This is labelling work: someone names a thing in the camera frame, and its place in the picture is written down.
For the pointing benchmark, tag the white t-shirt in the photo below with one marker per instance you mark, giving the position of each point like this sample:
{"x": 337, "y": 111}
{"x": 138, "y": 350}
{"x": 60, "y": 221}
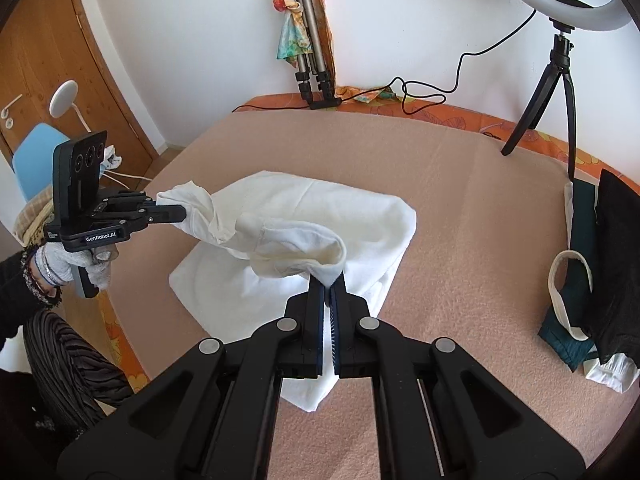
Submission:
{"x": 300, "y": 200}

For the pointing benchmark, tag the black garment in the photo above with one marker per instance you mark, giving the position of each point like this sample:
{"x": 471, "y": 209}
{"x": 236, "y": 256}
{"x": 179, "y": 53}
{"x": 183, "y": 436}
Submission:
{"x": 617, "y": 260}

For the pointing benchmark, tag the person's left hand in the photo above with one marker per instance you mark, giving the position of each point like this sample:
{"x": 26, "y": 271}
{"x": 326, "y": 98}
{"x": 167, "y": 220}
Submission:
{"x": 60, "y": 265}

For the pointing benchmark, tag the colourful scarf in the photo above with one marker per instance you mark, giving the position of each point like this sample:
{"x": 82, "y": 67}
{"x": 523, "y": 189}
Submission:
{"x": 292, "y": 40}

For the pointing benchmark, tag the folded silver tripod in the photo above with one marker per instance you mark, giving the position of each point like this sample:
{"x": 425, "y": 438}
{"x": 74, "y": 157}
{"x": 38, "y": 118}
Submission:
{"x": 312, "y": 35}

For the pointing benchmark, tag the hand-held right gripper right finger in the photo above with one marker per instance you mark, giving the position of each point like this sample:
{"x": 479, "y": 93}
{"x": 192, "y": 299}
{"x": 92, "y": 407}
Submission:
{"x": 345, "y": 325}

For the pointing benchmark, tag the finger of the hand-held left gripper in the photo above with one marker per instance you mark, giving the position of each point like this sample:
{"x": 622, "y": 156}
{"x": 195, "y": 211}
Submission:
{"x": 167, "y": 214}
{"x": 132, "y": 199}

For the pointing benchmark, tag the pink blanket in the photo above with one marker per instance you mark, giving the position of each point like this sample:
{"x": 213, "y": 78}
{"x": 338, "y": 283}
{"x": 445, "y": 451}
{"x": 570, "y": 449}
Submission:
{"x": 475, "y": 210}

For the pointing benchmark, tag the dark striped trousers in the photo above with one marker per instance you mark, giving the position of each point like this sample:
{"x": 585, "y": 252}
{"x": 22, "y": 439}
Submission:
{"x": 75, "y": 360}

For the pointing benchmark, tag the small patterned cloth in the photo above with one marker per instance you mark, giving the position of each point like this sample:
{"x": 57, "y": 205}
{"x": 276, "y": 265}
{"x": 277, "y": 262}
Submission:
{"x": 372, "y": 96}

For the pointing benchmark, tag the blue chair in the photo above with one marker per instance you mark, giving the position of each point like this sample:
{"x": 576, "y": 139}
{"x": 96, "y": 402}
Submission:
{"x": 37, "y": 155}

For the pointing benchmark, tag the patterned beige cloth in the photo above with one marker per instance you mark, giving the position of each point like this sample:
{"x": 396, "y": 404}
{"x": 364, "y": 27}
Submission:
{"x": 32, "y": 217}

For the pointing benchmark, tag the person's left forearm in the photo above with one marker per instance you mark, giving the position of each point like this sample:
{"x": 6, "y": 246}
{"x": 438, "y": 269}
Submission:
{"x": 15, "y": 275}

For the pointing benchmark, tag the teal garment with white trim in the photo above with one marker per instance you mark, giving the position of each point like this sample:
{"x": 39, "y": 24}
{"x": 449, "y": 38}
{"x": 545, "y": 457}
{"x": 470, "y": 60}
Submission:
{"x": 582, "y": 220}

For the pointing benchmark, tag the white lamp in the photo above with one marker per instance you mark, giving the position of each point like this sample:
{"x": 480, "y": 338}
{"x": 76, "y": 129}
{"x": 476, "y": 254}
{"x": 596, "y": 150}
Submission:
{"x": 65, "y": 97}

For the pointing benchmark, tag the small black tripod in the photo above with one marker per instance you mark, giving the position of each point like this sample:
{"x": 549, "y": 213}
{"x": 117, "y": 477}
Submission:
{"x": 560, "y": 60}

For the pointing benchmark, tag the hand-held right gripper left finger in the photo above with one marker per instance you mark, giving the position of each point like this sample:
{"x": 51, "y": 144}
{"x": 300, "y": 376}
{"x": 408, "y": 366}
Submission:
{"x": 312, "y": 320}

